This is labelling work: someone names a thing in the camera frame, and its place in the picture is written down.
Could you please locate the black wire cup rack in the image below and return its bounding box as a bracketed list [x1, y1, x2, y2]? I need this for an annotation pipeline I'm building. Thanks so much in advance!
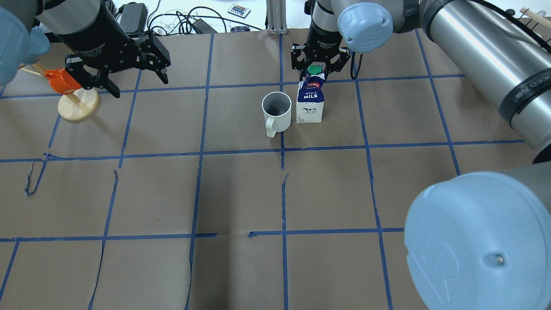
[519, 7, 551, 28]

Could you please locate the small remote control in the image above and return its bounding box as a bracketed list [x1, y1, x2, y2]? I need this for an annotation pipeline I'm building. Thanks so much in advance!
[227, 3, 251, 19]

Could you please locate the wooden mug tree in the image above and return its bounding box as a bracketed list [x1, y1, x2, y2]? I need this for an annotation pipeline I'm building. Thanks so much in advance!
[19, 62, 100, 121]

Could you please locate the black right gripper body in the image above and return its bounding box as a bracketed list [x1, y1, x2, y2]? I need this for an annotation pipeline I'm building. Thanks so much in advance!
[291, 24, 350, 80]

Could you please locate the orange mug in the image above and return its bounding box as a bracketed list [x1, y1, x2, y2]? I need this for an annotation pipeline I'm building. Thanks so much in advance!
[44, 68, 82, 95]

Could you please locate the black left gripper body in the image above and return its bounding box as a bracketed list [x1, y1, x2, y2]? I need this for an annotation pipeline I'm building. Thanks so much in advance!
[65, 33, 171, 90]

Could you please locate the black power brick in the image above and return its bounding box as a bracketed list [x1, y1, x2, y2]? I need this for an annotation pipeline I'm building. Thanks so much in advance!
[191, 19, 218, 34]

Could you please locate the blue white milk carton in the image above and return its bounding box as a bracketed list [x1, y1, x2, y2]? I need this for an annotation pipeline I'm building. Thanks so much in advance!
[296, 65, 325, 124]

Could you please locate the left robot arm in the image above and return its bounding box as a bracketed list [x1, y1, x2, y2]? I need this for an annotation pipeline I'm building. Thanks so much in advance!
[0, 0, 171, 98]

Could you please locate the aluminium frame post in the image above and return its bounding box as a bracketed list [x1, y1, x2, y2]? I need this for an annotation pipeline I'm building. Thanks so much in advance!
[266, 0, 288, 35]

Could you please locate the white ribbed mug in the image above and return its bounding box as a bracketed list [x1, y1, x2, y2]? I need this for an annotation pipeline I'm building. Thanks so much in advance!
[261, 92, 292, 138]

